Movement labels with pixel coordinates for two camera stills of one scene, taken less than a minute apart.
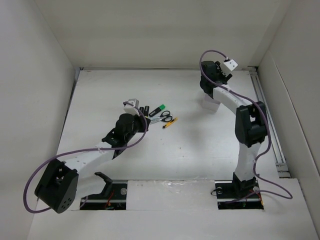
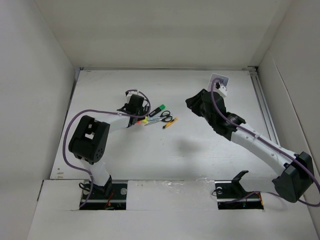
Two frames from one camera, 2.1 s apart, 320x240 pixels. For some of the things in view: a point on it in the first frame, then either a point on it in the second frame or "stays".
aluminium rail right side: x=283 y=168 stays
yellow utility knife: x=172 y=121 stays
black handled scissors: x=165 y=116 stays
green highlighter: x=161 y=107 stays
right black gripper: x=225 y=78 to x=193 y=102
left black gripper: x=141 y=121 to x=141 y=113
